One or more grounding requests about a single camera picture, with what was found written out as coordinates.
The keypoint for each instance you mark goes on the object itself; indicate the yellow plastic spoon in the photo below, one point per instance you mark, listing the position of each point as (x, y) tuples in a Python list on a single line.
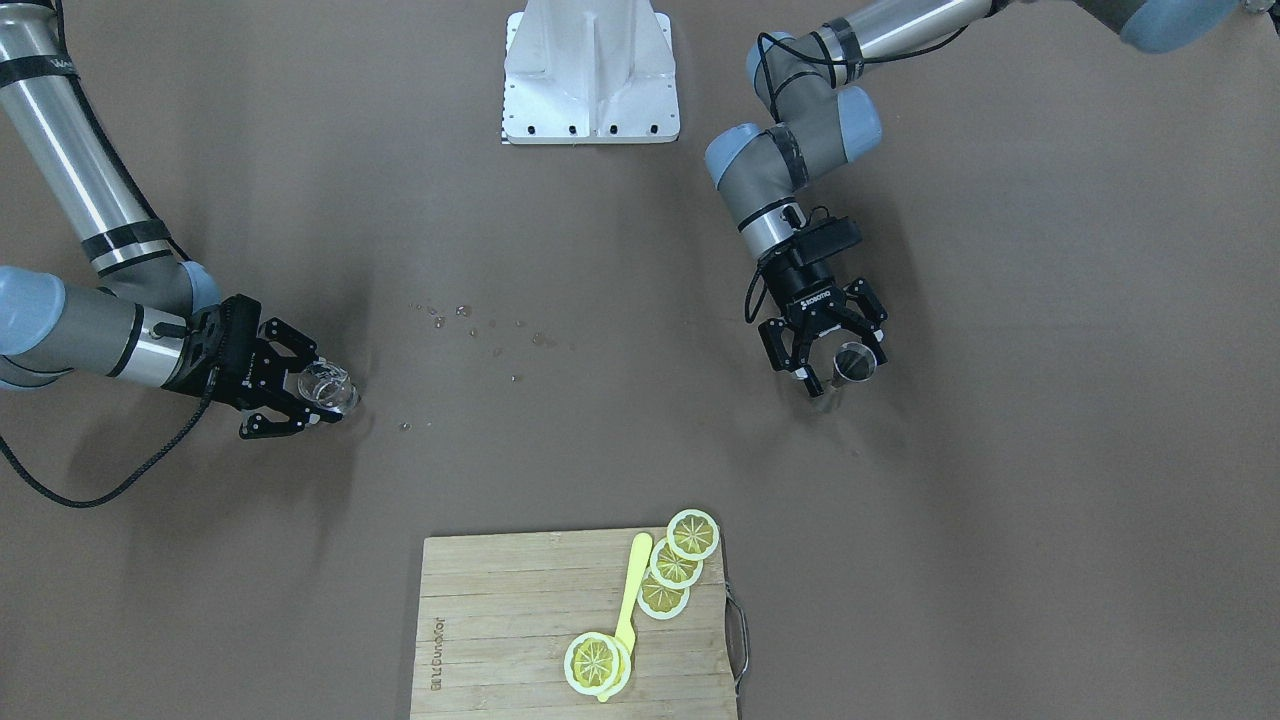
[(624, 636)]

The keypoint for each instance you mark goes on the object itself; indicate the lemon slice near spoon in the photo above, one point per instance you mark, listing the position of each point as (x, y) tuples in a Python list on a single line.
[(660, 602)]

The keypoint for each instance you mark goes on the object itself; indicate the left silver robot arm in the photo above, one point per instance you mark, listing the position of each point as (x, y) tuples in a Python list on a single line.
[(1086, 174)]

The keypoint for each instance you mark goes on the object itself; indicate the steel jigger measuring cup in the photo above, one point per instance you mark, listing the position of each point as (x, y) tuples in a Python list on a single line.
[(853, 362)]

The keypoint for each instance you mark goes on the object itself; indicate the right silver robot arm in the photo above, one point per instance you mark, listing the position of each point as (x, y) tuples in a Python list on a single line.
[(149, 316)]

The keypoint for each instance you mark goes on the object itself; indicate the bamboo cutting board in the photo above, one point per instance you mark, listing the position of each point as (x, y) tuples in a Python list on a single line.
[(498, 612)]

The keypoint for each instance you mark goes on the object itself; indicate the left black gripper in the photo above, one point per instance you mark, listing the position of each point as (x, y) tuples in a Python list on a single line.
[(806, 284)]

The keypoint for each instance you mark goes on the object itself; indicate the clear glass cup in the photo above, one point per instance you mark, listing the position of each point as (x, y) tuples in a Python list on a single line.
[(328, 385)]

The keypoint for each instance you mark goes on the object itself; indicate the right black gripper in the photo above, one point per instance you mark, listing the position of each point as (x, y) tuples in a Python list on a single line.
[(203, 380)]

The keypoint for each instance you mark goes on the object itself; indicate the lemon slice on spoon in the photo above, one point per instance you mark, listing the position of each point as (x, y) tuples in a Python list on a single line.
[(597, 665)]

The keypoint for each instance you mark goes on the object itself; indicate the lemon slice middle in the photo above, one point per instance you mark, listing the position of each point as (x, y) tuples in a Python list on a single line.
[(671, 570)]

